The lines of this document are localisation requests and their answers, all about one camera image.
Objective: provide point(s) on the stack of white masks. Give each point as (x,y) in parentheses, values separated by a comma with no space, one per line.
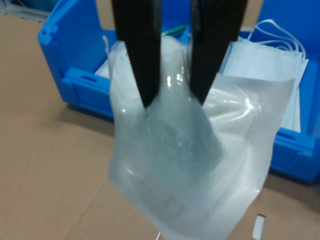
(262,60)

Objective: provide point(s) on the brown cardboard sheet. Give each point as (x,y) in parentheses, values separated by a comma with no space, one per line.
(287,212)
(50,162)

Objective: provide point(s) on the cotton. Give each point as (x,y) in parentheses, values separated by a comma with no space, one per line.
(187,162)

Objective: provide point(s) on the white flat packets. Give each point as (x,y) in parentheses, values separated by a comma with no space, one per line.
(102,71)

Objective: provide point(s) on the blue bin with masks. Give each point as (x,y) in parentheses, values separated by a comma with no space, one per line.
(295,155)

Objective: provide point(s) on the green packet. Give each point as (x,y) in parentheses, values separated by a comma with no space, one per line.
(175,30)

